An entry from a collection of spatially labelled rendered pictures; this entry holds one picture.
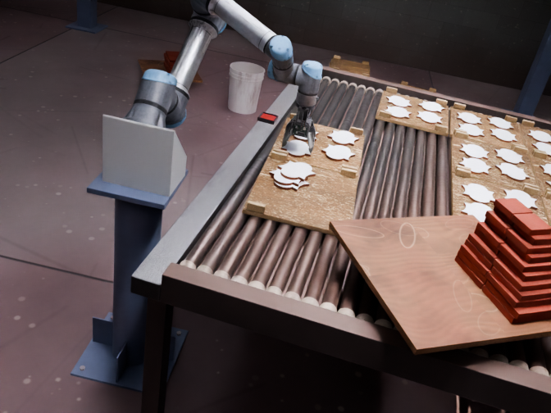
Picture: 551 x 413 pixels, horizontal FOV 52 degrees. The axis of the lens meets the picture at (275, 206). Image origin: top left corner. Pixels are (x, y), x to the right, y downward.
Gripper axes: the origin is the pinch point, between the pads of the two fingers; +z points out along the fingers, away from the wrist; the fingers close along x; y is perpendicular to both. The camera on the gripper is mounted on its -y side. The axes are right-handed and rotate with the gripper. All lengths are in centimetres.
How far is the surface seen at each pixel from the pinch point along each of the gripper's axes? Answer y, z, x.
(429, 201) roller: 14, 2, 53
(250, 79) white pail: -242, 70, -68
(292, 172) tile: 26.4, -3.6, 1.9
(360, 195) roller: 21.8, 1.8, 27.3
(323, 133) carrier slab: -22.3, 1.5, 8.1
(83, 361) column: 53, 91, -66
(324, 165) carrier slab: 7.7, 0.6, 12.0
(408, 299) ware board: 90, -12, 41
